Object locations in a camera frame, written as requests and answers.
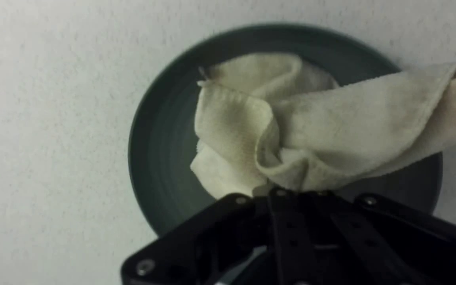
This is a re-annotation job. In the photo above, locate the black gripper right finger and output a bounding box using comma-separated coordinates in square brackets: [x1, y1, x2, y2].
[289, 188, 456, 285]

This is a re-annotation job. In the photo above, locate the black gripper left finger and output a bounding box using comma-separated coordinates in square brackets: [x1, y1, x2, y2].
[120, 188, 315, 285]

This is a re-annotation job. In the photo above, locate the cream cloth towel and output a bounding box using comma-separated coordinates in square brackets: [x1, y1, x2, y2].
[188, 50, 456, 199]

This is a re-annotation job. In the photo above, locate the grey round plate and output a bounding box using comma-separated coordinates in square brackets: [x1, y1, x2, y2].
[126, 21, 445, 238]

